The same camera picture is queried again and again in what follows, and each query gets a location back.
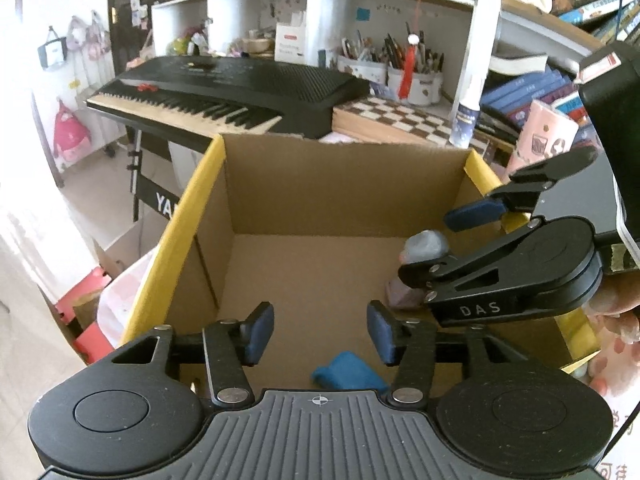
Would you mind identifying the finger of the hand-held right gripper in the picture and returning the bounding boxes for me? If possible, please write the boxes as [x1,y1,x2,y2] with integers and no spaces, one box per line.
[444,147,599,233]
[397,220,541,328]

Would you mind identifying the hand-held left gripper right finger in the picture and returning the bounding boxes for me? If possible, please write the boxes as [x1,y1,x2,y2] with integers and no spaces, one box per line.
[366,300,526,406]

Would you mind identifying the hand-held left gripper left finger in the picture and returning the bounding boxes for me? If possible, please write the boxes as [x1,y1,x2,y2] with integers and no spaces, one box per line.
[109,302,275,406]

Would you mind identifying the grey soft toy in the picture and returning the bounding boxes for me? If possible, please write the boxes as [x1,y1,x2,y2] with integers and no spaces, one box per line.
[402,230,450,266]

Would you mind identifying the yellow-edged cardboard box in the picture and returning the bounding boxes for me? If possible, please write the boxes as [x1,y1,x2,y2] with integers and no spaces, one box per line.
[122,132,601,396]

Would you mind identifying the pink soft toy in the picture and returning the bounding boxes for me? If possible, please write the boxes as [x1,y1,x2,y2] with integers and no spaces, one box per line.
[385,280,432,311]

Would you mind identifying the pink plush toy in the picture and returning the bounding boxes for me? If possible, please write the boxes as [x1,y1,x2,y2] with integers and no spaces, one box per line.
[585,280,640,396]

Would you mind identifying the white blue spray bottle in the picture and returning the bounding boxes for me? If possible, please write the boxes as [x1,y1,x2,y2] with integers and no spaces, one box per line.
[449,100,482,148]

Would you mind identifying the pink printed box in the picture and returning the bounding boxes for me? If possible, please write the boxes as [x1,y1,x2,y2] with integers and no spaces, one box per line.
[507,100,581,171]

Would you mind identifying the wooden chessboard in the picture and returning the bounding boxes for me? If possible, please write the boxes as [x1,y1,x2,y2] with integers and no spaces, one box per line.
[332,96,501,153]

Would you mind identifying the white pen holder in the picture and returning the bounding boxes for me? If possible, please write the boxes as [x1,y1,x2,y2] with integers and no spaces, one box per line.
[387,67,443,106]
[337,55,390,86]

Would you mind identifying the white plastic bag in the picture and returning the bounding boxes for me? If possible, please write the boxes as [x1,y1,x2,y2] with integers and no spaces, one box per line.
[97,250,161,351]

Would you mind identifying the row of blue books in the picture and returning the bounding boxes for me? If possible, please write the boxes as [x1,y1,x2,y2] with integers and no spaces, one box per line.
[480,67,591,136]

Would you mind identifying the white open book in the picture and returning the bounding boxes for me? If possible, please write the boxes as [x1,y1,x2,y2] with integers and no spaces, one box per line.
[487,52,548,76]

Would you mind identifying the red tassel ornament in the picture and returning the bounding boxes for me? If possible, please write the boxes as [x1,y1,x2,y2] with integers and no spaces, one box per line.
[397,22,421,103]

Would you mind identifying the red stool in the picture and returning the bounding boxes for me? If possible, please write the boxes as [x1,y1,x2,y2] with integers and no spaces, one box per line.
[55,267,121,366]

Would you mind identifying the black keyboard stand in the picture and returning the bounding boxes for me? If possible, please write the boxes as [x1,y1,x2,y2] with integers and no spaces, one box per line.
[125,127,201,223]

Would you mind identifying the white desk shelf unit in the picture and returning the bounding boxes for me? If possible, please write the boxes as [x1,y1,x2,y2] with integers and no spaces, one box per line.
[150,0,601,111]

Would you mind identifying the white carton with red label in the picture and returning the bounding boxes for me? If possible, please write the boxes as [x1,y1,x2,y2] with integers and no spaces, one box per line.
[274,22,307,64]

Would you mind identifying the black electronic keyboard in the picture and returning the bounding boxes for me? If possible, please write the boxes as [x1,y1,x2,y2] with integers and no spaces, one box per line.
[86,56,371,140]

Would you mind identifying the beige bowl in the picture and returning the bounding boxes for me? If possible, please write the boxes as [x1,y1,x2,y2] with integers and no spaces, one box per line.
[242,37,275,56]

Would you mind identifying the pink backpack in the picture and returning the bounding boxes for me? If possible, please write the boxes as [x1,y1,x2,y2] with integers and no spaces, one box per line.
[52,100,93,161]

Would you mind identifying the pink hanging bags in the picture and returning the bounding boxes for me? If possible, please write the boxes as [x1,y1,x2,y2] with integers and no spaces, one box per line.
[67,12,113,56]

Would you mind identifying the white hanging bag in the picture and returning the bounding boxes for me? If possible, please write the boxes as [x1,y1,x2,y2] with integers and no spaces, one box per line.
[37,27,68,68]

